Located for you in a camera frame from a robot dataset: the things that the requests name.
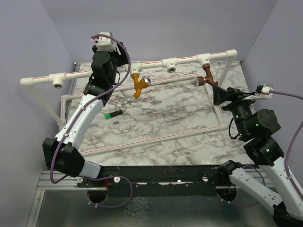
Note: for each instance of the white PVC pipe frame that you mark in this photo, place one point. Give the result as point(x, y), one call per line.
point(131, 68)

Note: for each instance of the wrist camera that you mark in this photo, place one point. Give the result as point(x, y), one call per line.
point(263, 91)
point(104, 44)

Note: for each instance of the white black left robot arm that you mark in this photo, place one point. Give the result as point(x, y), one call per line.
point(61, 152)

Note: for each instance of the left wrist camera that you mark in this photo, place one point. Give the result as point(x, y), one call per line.
point(104, 44)

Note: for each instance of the black table edge rail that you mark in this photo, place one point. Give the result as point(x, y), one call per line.
point(157, 181)

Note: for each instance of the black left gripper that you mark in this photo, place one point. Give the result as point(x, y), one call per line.
point(123, 59)

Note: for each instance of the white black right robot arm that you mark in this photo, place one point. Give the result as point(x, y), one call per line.
point(285, 204)

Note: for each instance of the green black marker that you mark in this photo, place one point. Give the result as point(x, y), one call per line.
point(113, 114)

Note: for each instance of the brown water faucet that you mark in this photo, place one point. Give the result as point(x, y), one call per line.
point(207, 79)

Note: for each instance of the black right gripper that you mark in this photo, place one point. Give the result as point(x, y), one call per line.
point(236, 96)

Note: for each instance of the orange water faucet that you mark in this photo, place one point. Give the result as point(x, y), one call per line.
point(139, 84)

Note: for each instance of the purple white marker pen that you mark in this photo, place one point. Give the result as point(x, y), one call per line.
point(123, 121)

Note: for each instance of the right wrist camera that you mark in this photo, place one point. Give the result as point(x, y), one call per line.
point(263, 91)

